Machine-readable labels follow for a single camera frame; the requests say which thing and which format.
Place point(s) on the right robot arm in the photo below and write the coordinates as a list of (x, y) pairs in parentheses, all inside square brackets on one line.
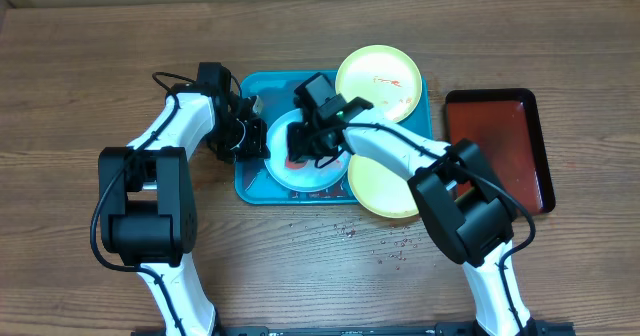
[(462, 204)]

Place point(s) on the light blue plate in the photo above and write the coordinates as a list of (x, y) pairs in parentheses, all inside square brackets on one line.
[(304, 178)]

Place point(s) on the yellow-green plate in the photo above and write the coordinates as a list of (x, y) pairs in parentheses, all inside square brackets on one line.
[(383, 75), (379, 190)]

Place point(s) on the black red-lined tray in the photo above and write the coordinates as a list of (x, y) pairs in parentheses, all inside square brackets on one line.
[(505, 124)]

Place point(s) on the teal plastic tray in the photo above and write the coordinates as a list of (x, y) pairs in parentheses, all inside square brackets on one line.
[(253, 182)]

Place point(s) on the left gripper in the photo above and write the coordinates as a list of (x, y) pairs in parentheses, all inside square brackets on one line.
[(257, 149)]

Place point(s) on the red black sponge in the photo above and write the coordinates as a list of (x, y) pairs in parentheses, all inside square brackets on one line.
[(295, 165)]

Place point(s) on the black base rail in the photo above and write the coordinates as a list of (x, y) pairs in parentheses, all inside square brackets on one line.
[(535, 328)]

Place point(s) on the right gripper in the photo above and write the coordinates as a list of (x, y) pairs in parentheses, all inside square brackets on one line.
[(300, 143)]

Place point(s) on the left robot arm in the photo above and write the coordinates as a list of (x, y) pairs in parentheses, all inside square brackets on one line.
[(145, 221)]

